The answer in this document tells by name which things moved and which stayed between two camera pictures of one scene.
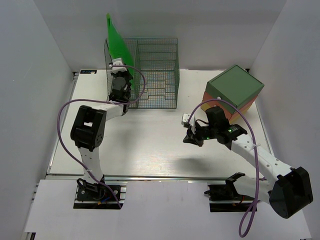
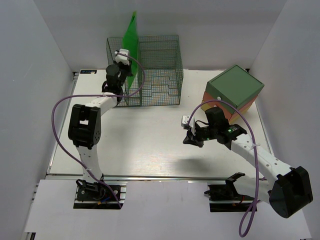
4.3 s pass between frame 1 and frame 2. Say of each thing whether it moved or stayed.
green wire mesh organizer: stayed
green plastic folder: moved
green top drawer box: stayed
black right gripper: stayed
